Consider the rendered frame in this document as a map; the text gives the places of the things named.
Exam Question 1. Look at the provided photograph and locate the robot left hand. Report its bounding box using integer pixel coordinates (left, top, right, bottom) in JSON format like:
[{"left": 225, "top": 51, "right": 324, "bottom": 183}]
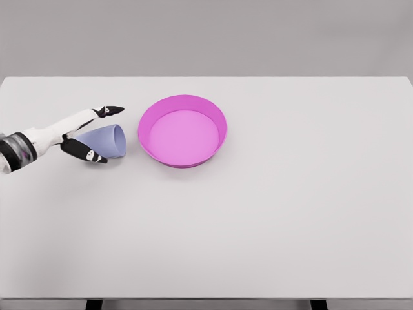
[{"left": 44, "top": 105, "right": 125, "bottom": 165}]

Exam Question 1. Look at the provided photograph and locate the lavender cup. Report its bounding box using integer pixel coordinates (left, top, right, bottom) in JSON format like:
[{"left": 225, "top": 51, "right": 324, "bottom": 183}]
[{"left": 72, "top": 123, "right": 128, "bottom": 160}]

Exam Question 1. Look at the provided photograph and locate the pink plate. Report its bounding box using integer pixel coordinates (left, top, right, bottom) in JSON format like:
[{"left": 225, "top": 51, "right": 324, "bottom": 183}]
[{"left": 137, "top": 94, "right": 228, "bottom": 169}]

